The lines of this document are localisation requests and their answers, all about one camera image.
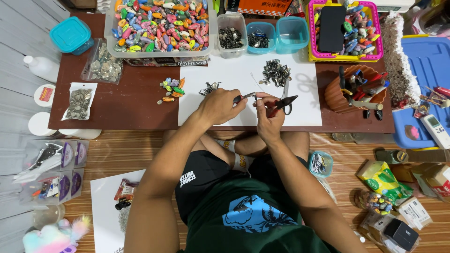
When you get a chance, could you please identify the white board on floor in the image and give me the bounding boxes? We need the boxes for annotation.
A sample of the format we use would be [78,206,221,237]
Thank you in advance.
[90,169,147,253]

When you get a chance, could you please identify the clear jar of lures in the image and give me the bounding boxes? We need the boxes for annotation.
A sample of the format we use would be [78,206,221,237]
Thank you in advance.
[354,189,394,216]

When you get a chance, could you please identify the white shaggy mat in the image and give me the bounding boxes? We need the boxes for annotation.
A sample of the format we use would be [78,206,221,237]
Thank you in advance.
[381,12,421,110]

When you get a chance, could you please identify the blue plastic crate lid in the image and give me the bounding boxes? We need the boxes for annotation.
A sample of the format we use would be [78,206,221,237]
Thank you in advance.
[392,37,450,150]

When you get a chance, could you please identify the small teal container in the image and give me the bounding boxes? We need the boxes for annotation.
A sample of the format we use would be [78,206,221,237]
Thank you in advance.
[308,151,334,179]

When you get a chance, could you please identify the orange printed box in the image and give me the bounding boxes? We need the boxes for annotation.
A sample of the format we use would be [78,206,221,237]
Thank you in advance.
[226,0,294,17]

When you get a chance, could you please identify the clear tub of hooks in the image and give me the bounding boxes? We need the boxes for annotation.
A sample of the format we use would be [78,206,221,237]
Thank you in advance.
[217,13,249,59]

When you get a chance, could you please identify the pile of colourful fishing lures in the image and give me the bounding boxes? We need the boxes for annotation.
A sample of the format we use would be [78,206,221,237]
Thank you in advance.
[112,0,210,53]

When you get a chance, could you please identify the small black box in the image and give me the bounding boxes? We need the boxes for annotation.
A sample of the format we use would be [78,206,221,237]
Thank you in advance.
[383,218,420,252]

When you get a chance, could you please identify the person's right hand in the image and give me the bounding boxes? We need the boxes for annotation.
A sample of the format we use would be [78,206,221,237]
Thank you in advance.
[253,92,286,143]

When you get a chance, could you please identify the clear blister pack purple label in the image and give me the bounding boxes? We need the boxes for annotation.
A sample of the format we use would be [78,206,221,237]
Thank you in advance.
[13,138,90,184]
[19,168,85,206]

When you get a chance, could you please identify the orange ribbed tool cup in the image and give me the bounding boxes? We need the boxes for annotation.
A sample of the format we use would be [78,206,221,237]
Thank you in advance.
[324,64,388,114]

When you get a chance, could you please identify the white jar with red label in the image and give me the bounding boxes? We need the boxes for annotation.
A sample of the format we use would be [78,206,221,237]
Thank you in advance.
[34,84,56,108]

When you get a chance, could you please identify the small group of painted lures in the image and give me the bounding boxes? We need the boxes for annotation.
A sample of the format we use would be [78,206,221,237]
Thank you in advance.
[157,77,186,105]

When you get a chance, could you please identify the white digital scale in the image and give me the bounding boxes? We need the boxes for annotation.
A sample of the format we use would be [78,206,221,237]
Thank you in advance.
[366,0,416,13]

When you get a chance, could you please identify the person's black shorts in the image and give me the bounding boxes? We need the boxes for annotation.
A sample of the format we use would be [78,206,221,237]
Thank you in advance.
[175,150,240,225]

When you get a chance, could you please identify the red snack-like packet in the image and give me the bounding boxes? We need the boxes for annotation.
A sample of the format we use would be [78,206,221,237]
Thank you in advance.
[114,178,140,201]

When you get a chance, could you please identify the teal lidded container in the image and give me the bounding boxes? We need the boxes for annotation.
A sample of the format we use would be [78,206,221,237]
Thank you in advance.
[49,16,95,56]

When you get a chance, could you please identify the green and yellow carton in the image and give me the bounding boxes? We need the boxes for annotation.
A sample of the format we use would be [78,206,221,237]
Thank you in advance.
[356,160,414,206]

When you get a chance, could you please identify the empty teal tub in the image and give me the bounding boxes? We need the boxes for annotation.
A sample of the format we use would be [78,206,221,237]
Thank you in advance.
[276,16,310,55]

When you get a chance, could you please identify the clear glass dome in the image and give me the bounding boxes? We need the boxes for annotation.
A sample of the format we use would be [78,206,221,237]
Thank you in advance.
[32,204,66,230]

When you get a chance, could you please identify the heap of silver spinner blades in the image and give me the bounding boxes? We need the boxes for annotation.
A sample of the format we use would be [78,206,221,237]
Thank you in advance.
[259,59,293,88]

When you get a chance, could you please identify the black phone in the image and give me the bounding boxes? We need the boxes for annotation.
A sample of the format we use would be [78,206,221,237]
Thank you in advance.
[318,6,347,53]

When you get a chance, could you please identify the white sock with yellow print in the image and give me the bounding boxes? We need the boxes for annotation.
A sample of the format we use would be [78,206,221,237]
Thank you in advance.
[233,153,254,173]

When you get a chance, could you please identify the pink and yellow basket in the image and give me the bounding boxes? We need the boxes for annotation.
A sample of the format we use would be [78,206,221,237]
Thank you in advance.
[305,0,384,63]

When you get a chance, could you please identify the black-nosed red-handled pliers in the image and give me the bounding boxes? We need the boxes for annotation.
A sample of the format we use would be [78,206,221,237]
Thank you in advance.
[266,94,299,119]

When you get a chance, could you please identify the white paper sheet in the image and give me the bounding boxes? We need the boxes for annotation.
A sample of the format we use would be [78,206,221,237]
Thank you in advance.
[178,49,323,127]

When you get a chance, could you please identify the silver scissors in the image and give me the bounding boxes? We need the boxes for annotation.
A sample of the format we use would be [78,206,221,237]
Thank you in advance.
[280,79,293,116]

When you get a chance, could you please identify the zip bag of silver blades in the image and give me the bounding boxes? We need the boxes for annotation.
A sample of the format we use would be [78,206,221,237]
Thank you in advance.
[80,38,124,84]

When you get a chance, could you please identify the brown cardboard box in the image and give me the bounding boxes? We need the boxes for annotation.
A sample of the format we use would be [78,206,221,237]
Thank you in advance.
[411,163,450,203]

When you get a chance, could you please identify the person's left hand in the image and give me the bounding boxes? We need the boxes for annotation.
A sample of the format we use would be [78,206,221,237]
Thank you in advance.
[197,88,249,126]

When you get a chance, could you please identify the small red-handled pliers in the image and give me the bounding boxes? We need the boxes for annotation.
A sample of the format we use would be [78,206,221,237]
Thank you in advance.
[233,92,258,104]

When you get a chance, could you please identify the pastel rainbow plush toy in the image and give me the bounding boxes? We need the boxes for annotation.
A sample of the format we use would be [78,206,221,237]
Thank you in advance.
[22,216,91,253]

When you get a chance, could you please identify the white packet of metal parts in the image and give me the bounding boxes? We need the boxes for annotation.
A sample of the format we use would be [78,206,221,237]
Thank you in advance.
[61,82,98,121]

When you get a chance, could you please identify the person's green t-shirt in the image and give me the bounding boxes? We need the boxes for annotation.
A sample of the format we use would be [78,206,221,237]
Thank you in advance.
[177,155,340,253]

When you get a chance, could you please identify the small cluster of black hooks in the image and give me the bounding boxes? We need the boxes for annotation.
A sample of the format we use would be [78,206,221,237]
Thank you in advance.
[198,82,222,97]

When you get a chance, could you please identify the white plastic bottle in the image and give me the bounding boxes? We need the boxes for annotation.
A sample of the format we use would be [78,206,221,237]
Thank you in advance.
[23,55,60,83]

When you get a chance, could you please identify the white tube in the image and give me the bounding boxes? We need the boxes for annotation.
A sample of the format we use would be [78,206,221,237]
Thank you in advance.
[58,129,102,140]

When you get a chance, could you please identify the cardboard box with white label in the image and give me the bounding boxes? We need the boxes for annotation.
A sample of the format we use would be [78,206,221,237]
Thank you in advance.
[395,196,433,230]

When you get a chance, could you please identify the pink round trinket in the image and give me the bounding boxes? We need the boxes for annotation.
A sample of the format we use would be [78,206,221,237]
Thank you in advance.
[405,124,420,141]

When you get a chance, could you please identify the plain white jar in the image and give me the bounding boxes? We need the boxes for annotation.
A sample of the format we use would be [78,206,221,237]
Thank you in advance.
[28,111,57,137]

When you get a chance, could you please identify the heap of lures in basket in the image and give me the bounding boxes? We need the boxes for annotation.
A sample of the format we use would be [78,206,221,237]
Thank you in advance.
[313,4,381,57]

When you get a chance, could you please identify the clear plastic bin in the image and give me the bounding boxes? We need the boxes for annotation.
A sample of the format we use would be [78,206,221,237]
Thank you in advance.
[104,0,218,59]

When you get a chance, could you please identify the teal tub of swivels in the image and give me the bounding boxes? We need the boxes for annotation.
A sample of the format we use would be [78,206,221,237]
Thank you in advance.
[246,21,277,55]

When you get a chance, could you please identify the white remote control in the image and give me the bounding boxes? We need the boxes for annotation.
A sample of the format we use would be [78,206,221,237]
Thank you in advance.
[420,114,450,150]

